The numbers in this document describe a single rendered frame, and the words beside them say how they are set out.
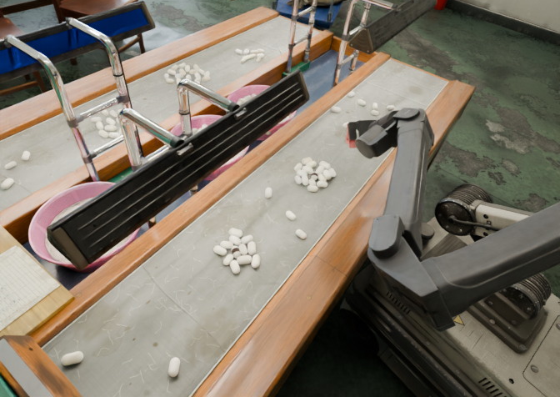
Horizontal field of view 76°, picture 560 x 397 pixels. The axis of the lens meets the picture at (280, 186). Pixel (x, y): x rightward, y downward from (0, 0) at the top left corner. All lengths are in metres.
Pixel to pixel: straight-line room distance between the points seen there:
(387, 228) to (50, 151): 1.07
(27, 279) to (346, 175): 0.89
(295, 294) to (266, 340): 0.12
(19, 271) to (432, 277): 0.84
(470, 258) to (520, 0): 4.95
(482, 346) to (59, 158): 1.41
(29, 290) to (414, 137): 0.87
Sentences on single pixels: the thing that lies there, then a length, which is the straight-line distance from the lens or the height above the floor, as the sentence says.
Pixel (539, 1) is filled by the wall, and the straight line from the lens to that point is 5.34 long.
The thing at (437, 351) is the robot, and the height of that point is 0.36.
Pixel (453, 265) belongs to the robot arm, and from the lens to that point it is 0.50.
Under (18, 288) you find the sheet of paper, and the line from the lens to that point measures 0.97.
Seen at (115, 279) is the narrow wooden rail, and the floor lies 0.76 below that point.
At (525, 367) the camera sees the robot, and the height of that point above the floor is 0.47.
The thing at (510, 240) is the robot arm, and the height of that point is 1.20.
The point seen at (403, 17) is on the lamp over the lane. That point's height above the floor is 1.08.
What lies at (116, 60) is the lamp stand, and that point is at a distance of 1.02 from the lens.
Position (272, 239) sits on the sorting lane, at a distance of 0.97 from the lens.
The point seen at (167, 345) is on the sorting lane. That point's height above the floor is 0.74.
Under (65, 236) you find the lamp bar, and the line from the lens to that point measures 0.58.
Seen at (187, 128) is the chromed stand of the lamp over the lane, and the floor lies 0.99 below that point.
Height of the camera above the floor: 1.53
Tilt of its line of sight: 46 degrees down
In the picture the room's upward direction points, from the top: 8 degrees clockwise
